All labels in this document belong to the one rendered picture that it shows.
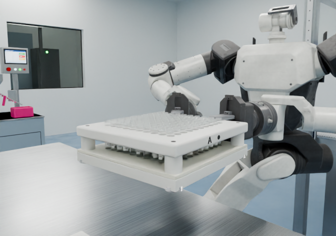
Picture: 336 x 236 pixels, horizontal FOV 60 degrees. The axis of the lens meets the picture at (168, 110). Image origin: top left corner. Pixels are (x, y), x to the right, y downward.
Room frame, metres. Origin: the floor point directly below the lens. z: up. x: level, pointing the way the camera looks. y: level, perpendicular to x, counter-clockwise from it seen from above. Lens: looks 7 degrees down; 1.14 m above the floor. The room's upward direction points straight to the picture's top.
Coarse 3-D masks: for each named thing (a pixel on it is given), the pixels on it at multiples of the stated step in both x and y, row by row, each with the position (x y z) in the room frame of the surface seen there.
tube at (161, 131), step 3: (159, 129) 0.47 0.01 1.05; (162, 129) 0.47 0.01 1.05; (165, 129) 0.47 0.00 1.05; (159, 132) 0.47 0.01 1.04; (162, 132) 0.47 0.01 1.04; (165, 132) 0.47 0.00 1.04; (159, 156) 0.47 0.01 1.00; (162, 156) 0.47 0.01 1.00; (159, 159) 0.47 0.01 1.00; (162, 159) 0.47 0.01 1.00
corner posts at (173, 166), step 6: (84, 138) 0.55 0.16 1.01; (234, 138) 0.58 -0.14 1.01; (240, 138) 0.58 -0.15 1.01; (84, 144) 0.55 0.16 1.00; (90, 144) 0.55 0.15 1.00; (234, 144) 0.58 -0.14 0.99; (240, 144) 0.58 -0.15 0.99; (168, 156) 0.41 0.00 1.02; (180, 156) 0.41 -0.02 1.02; (168, 162) 0.41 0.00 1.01; (174, 162) 0.41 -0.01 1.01; (180, 162) 0.41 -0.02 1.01; (168, 168) 0.41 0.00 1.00; (174, 168) 0.41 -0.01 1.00; (180, 168) 0.42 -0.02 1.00
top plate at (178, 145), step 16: (80, 128) 0.55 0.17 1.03; (96, 128) 0.53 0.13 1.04; (112, 128) 0.53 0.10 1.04; (208, 128) 0.52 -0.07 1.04; (224, 128) 0.52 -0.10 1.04; (240, 128) 0.56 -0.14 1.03; (128, 144) 0.46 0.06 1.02; (144, 144) 0.44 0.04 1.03; (160, 144) 0.42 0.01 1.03; (176, 144) 0.41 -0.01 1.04; (192, 144) 0.43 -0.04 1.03; (208, 144) 0.47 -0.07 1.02
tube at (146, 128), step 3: (144, 126) 0.50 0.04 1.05; (147, 126) 0.49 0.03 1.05; (144, 129) 0.49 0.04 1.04; (147, 129) 0.49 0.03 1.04; (144, 153) 0.49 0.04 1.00; (147, 153) 0.49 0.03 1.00; (150, 153) 0.49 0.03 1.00; (144, 156) 0.49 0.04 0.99; (147, 156) 0.49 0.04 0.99; (150, 156) 0.49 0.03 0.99
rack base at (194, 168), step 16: (96, 144) 0.59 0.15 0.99; (224, 144) 0.59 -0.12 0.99; (96, 160) 0.52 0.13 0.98; (112, 160) 0.49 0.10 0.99; (128, 160) 0.48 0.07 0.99; (144, 160) 0.48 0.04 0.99; (192, 160) 0.48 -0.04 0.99; (208, 160) 0.48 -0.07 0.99; (224, 160) 0.51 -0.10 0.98; (128, 176) 0.46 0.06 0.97; (144, 176) 0.44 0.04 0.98; (160, 176) 0.42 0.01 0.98; (176, 176) 0.40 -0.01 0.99; (192, 176) 0.43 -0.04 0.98
